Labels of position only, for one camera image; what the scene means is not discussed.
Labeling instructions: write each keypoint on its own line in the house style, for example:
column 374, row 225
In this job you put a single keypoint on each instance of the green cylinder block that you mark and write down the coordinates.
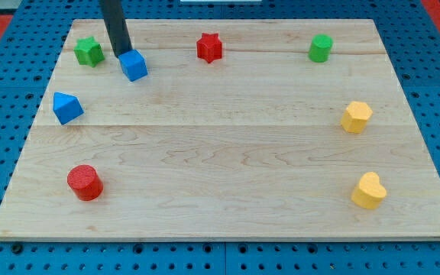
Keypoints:
column 320, row 48

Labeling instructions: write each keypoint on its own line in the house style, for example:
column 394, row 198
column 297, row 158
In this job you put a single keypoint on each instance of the red star block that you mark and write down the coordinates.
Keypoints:
column 209, row 47

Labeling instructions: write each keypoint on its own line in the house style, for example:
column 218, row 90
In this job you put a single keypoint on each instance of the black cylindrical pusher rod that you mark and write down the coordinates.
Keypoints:
column 116, row 26

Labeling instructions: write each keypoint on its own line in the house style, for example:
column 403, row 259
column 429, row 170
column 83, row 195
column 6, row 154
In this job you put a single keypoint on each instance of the yellow heart block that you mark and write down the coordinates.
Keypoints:
column 369, row 192

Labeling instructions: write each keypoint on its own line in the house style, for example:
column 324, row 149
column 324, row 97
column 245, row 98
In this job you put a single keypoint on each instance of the green star block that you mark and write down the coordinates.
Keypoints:
column 88, row 51

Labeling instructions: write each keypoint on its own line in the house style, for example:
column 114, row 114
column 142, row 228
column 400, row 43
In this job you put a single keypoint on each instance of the blue cube block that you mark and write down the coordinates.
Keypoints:
column 133, row 65

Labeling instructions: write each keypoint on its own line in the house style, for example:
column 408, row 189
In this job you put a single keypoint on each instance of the blue triangle block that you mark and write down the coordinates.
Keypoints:
column 66, row 107

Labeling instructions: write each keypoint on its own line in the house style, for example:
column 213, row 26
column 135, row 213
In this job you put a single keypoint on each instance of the yellow hexagon block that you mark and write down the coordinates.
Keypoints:
column 355, row 117

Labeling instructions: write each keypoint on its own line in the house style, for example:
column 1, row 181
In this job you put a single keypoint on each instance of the light wooden board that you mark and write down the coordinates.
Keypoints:
column 249, row 147

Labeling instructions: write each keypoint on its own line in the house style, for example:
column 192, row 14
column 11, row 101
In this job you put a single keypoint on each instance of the red cylinder block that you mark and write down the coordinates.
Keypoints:
column 85, row 182

